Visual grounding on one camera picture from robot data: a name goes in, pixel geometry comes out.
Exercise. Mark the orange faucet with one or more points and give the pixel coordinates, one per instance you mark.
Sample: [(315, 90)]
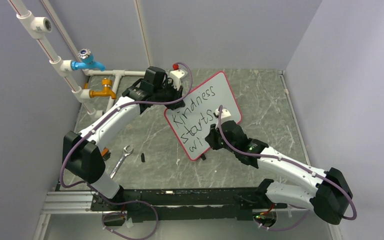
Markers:
[(106, 90)]

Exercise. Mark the white pvc pipe frame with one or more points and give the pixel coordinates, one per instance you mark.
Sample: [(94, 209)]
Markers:
[(37, 27)]

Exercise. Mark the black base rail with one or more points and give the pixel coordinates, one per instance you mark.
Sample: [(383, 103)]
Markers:
[(140, 205)]

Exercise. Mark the pink-framed whiteboard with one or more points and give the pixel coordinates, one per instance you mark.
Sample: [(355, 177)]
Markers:
[(191, 124)]

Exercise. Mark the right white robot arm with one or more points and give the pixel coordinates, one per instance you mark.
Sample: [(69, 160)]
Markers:
[(324, 192)]

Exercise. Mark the orange black brush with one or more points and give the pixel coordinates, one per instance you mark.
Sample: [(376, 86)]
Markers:
[(106, 154)]

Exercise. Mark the silver wrench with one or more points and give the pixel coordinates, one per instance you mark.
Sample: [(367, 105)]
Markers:
[(127, 151)]

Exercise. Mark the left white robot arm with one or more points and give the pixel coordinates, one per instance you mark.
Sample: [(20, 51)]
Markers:
[(82, 151)]

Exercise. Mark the blue faucet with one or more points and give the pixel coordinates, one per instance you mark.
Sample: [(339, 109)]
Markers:
[(87, 61)]

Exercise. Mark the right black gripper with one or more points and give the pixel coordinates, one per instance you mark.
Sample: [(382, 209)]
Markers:
[(211, 138)]

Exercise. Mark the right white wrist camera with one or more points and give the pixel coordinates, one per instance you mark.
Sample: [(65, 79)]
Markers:
[(222, 115)]

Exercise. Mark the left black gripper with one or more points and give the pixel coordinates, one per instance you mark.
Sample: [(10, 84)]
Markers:
[(177, 94)]

